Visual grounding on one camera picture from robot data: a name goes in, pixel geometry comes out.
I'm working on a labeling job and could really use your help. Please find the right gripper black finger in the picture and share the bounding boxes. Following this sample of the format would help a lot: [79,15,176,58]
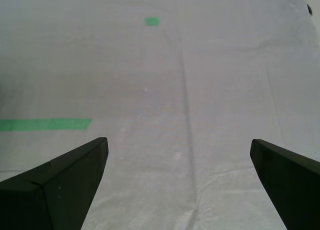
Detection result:
[250,138,320,230]
[0,136,109,230]

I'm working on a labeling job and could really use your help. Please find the long green tape strip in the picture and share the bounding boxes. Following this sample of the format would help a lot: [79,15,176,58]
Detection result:
[0,117,93,132]

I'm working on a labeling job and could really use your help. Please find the small green tape mark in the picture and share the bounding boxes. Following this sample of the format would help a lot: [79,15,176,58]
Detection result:
[145,17,161,27]

